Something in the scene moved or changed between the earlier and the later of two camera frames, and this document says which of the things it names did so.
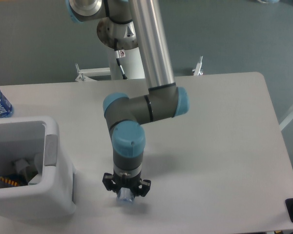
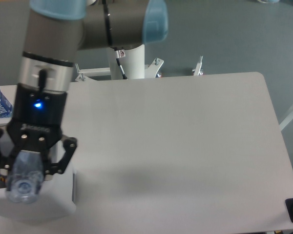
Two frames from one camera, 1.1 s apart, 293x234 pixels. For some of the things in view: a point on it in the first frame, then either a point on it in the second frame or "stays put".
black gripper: (126, 178) to (36, 121)
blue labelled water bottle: (0, 107) stays put
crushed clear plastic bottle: (125, 196) to (26, 176)
